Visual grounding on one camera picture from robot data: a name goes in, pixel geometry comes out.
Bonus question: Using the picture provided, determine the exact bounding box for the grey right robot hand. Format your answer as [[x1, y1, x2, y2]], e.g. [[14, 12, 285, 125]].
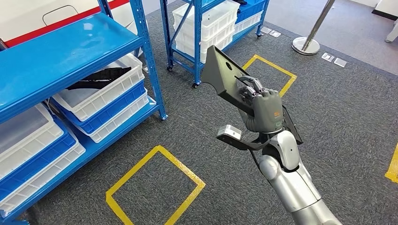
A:
[[237, 75, 284, 134]]

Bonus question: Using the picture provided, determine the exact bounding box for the black plastic panel part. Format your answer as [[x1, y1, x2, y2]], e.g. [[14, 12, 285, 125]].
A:
[[201, 45, 304, 146]]

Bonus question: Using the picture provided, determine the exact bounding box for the blue metal shelf rack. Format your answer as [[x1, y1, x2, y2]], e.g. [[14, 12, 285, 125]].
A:
[[159, 0, 270, 89], [0, 0, 168, 225]]

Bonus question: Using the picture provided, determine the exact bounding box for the black ribbed plastic part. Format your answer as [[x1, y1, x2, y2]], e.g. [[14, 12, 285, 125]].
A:
[[66, 67, 132, 91]]

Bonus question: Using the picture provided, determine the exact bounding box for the chrome stanchion pole with base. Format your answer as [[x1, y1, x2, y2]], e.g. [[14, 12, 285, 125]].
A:
[[291, 0, 337, 57]]

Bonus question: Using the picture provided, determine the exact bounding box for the blue plastic storage bin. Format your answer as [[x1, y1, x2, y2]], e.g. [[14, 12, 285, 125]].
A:
[[0, 122, 77, 203], [49, 81, 147, 135], [235, 0, 268, 25]]

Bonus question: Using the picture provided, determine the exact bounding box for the white furniture leg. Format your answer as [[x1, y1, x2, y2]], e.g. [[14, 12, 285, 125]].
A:
[[385, 18, 398, 44]]

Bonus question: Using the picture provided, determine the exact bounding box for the white board with black edge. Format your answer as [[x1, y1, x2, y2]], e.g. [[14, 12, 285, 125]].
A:
[[371, 0, 398, 21]]

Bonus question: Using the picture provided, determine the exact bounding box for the red barrier belt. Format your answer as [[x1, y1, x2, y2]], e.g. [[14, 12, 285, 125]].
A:
[[4, 0, 130, 48]]

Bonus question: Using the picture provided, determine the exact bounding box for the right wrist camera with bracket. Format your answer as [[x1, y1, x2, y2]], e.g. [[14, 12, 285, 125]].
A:
[[216, 125, 271, 152]]

